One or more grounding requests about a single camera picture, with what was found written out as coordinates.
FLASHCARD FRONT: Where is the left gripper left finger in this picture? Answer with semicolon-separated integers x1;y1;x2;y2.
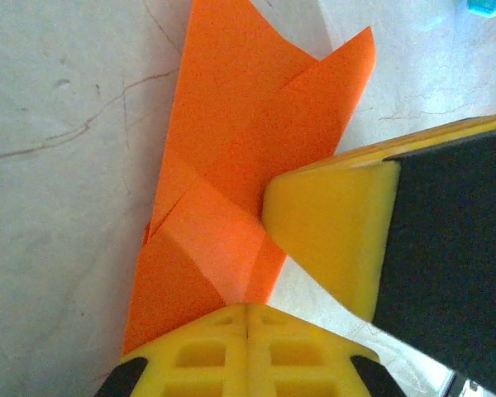
93;303;249;397

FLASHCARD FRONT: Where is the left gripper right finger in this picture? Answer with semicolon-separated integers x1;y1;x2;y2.
247;303;407;397

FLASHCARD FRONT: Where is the turquoise pen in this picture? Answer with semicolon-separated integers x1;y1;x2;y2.
465;0;496;17

